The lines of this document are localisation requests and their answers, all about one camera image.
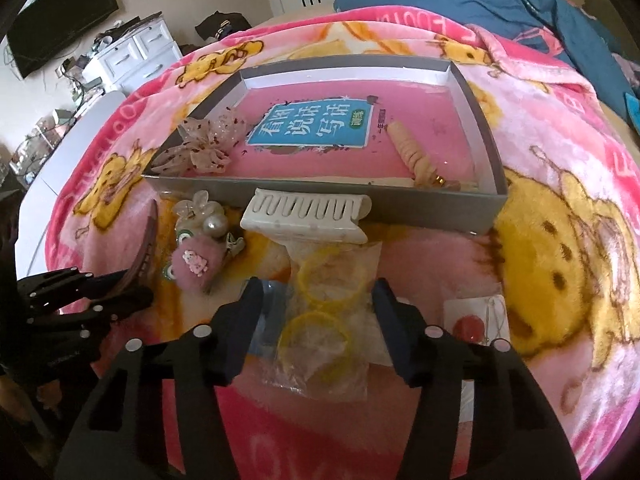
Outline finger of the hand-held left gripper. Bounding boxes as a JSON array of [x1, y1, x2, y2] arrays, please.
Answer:
[[17, 267, 131, 308], [30, 285, 154, 342]]

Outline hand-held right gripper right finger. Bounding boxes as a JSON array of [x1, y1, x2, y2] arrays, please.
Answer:
[[371, 278, 583, 480]]

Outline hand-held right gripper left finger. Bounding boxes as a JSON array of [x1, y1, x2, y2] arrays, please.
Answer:
[[52, 276, 266, 480]]

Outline brown hair claw clip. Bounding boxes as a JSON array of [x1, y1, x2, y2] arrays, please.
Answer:
[[127, 199, 162, 301]]

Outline pink fluffy hair clip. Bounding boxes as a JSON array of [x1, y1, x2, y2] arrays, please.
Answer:
[[167, 232, 226, 293]]

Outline bag of yellow bracelets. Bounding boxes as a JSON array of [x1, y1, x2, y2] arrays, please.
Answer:
[[250, 240, 386, 401]]

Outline pearl flower hair clip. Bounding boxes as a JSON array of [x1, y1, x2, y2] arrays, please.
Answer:
[[172, 190, 231, 241]]

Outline white hair claw clip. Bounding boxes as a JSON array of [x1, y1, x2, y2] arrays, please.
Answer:
[[240, 187, 373, 245]]

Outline grey cardboard box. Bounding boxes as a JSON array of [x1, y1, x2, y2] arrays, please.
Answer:
[[141, 57, 509, 235]]

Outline small sparkly hair clip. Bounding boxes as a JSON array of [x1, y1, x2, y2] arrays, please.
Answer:
[[224, 232, 247, 261]]

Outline cluttered side table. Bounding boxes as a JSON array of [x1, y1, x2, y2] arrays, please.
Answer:
[[10, 110, 71, 181]]

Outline pink book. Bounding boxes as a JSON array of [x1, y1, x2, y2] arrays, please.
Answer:
[[220, 80, 481, 181]]

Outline pink printed blanket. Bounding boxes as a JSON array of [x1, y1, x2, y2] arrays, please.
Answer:
[[45, 5, 640, 480]]

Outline white drawer cabinet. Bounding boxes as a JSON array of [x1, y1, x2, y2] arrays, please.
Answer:
[[82, 12, 183, 93]]

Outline black television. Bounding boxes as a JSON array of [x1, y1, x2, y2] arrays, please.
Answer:
[[6, 0, 121, 80]]

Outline dark bag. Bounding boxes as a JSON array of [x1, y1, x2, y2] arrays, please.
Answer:
[[194, 10, 252, 41]]

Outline blue floral quilt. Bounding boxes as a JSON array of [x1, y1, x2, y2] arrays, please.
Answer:
[[334, 0, 640, 131]]

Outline purple garment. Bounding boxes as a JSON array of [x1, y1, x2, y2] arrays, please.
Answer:
[[612, 52, 640, 92]]

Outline peach fabric hair tie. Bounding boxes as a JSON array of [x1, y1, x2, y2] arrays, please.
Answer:
[[389, 120, 463, 192]]

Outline beige lace bow hair tie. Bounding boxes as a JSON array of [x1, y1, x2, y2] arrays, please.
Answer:
[[151, 112, 248, 177]]

